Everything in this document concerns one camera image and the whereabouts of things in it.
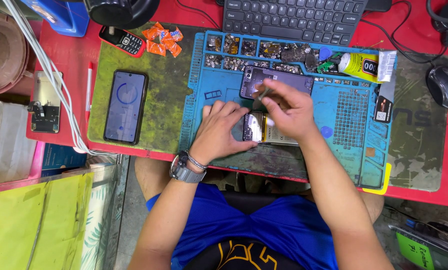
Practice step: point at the person's right hand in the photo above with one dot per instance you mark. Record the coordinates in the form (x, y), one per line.
(293, 112)

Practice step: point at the person's left hand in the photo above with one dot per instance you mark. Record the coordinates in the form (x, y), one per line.
(216, 131)

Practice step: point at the person's right fingers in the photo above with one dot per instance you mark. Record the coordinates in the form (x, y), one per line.
(274, 92)

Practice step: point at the metal tweezers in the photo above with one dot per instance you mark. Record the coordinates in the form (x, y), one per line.
(263, 94)

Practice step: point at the smartphone with battery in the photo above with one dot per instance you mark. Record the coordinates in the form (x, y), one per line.
(259, 129)

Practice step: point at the grey smartphone back cover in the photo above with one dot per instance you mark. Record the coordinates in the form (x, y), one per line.
(252, 77)

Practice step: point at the heap of small phone parts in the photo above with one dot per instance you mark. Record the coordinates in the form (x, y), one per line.
(269, 50)

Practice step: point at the black plastic pick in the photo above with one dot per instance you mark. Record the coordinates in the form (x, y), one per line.
(311, 62)

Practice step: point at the small green circuit board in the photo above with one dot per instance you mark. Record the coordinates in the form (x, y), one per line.
(325, 66)

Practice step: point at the blue plastic pick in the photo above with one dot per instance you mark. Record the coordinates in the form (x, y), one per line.
(326, 132)
(324, 53)

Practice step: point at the black computer keyboard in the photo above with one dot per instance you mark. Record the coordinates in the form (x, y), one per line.
(295, 18)

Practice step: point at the blue silicone repair mat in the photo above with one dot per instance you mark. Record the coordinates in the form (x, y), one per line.
(344, 123)

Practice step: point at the yellow glue tube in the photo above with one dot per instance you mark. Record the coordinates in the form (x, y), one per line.
(362, 66)

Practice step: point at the small black packet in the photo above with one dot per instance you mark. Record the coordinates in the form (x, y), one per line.
(383, 109)

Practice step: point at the worn green cutting mat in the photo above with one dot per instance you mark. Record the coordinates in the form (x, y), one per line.
(164, 97)

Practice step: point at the orange candy packet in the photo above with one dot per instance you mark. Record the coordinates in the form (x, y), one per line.
(158, 25)
(156, 48)
(150, 33)
(173, 34)
(172, 48)

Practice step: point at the black stool seat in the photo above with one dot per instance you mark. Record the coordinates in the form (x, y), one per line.
(248, 202)

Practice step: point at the grey wristwatch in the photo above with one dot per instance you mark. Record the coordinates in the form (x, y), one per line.
(184, 170)

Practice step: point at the blue sports jersey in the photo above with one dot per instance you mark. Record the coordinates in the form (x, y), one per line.
(269, 228)

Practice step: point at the yellow sticker strip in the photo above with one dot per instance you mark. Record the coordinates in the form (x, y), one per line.
(385, 183)

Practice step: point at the black smartphone with lit screen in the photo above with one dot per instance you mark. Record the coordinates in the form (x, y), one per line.
(126, 107)

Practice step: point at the person's right leg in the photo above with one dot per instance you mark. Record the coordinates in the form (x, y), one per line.
(372, 206)

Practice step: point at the person's leg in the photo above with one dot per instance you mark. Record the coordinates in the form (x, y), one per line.
(153, 180)
(372, 206)

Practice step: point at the person's left leg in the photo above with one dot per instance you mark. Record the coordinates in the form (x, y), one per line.
(153, 180)

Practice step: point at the grey work mat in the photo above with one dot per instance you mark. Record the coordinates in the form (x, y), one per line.
(418, 142)

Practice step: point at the red keypad phone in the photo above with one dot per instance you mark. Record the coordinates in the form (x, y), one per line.
(123, 41)

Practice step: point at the black shorts with yellow print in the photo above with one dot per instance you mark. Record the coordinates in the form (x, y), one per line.
(242, 257)

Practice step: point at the black computer mouse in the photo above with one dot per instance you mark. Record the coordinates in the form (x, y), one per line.
(445, 86)

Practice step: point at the black round lamp base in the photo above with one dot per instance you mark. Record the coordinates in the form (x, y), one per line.
(123, 11)

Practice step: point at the red and white pen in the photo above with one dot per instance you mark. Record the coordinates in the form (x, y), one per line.
(88, 90)

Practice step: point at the black headset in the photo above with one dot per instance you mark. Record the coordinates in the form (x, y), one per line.
(447, 17)

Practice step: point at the tray with green paper label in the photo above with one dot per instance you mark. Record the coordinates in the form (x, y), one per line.
(422, 243)

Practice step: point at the dark blue carton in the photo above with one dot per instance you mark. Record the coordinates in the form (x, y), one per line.
(61, 159)

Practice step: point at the blue plastic box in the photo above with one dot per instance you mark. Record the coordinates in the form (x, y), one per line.
(59, 15)

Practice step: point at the gold plate with black clamp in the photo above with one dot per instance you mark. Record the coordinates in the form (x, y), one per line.
(44, 112)

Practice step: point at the stack of brown bowls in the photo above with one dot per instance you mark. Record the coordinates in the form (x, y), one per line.
(3, 52)

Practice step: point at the glass counter with yellow sheets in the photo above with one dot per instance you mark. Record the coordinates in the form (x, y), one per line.
(29, 225)

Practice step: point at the blue sim tray frame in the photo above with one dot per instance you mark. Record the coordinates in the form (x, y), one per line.
(213, 94)

